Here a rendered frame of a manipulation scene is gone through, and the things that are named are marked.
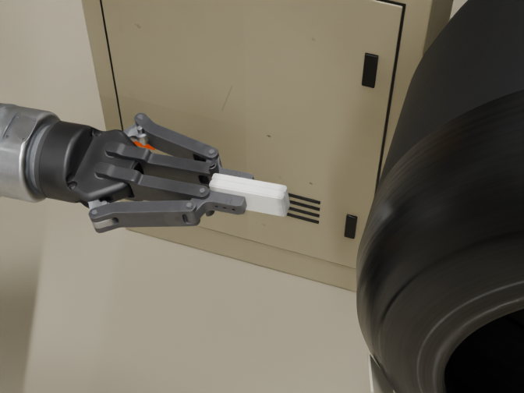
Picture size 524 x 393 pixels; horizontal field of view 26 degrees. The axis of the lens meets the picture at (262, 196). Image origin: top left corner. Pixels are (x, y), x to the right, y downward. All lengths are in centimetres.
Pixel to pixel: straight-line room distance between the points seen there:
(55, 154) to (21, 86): 159
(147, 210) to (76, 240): 137
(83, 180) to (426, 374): 36
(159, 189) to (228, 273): 129
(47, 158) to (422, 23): 73
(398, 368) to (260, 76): 93
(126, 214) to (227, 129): 94
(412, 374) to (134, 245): 146
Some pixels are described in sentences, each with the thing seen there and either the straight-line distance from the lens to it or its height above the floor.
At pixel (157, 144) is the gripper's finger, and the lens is 109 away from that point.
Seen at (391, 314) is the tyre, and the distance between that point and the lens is 89.
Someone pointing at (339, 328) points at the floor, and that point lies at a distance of 226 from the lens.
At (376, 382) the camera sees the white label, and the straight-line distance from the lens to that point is 102.
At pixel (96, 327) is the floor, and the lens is 228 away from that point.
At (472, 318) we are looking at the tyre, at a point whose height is 128.
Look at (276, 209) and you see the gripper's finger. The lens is 102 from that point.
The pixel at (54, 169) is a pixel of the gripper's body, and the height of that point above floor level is 116.
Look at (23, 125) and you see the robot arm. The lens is 108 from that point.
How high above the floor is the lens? 201
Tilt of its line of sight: 56 degrees down
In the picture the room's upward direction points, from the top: straight up
